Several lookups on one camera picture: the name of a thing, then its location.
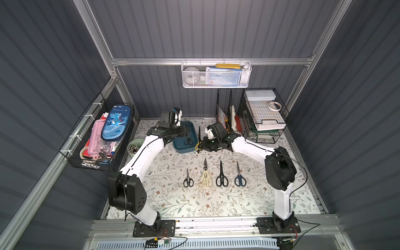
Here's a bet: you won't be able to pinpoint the checkered notebook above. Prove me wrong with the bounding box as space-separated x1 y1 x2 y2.
247 101 285 124

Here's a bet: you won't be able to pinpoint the black wire wall basket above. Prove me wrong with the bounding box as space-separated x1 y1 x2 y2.
60 95 135 172

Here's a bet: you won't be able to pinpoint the red book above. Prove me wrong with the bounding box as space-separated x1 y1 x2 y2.
234 115 242 132

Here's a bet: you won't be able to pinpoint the cream kitchen shears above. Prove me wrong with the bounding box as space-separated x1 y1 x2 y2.
199 159 213 188

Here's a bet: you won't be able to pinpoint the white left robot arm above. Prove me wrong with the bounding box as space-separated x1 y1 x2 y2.
108 108 189 227

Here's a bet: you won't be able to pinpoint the white mesh hanging basket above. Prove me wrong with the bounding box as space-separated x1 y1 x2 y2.
181 60 252 89

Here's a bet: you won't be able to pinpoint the light blue pencil box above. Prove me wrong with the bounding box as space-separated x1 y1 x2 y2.
245 90 276 102

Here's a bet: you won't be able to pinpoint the blue handled scissors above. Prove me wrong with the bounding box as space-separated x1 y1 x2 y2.
234 161 247 187

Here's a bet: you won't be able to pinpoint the green pen cup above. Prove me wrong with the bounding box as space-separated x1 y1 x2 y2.
127 139 144 157

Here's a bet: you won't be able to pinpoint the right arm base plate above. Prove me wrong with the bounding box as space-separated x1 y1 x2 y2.
255 216 302 234

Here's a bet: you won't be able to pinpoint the black handled scissors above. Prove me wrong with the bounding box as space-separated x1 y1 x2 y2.
216 161 229 187

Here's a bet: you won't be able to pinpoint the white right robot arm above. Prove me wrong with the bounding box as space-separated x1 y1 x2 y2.
198 123 297 224

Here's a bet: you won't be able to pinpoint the pink pencil case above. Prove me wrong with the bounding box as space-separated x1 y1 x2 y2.
87 119 106 159

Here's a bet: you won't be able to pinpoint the white tape roll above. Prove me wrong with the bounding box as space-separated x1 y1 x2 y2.
182 67 200 85

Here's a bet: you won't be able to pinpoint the white paper stack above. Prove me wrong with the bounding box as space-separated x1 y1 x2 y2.
255 122 286 131

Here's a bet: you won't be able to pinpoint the blue shark pencil case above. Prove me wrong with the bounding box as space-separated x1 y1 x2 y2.
101 104 132 142

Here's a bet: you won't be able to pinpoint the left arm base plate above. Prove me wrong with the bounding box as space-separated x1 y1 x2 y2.
132 220 176 238

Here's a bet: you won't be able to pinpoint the black wire desk organizer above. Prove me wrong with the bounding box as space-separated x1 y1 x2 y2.
216 88 289 144

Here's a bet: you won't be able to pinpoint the blue card pack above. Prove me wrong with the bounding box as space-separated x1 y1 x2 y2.
205 67 242 86

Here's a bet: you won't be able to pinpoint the small black scissors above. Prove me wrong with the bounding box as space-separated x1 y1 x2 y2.
183 169 194 188

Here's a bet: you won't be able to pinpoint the yellow black scissors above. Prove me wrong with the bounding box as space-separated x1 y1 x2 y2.
195 126 202 153

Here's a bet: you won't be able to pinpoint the teal storage box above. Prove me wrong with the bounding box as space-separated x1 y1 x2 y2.
173 120 199 154

